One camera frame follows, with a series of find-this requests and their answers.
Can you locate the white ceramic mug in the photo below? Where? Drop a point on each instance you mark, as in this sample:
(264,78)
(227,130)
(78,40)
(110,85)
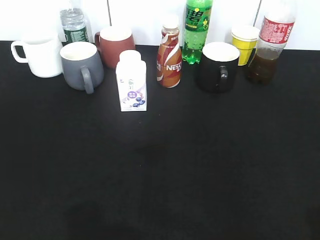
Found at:
(41,51)

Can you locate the brown tea bottle red label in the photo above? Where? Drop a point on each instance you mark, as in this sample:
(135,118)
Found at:
(278,21)

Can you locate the green sprite bottle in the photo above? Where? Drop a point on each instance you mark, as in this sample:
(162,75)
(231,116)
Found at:
(196,25)

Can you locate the yellow paper cup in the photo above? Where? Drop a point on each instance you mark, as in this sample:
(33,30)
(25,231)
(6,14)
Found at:
(244,38)

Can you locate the white blueberry yogurt carton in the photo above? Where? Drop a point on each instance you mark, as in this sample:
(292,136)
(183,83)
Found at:
(131,77)

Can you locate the brown Nestle coffee bottle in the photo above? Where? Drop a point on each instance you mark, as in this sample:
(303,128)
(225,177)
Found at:
(169,55)

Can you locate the black ceramic mug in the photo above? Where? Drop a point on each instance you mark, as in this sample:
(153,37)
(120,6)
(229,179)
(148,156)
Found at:
(217,68)

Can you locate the grey ceramic mug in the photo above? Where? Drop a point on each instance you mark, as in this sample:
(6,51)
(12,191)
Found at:
(82,66)

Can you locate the dark red ceramic mug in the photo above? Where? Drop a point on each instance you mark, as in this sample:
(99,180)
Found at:
(113,40)

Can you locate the clear water bottle green label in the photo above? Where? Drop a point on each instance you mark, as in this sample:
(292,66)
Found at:
(73,21)

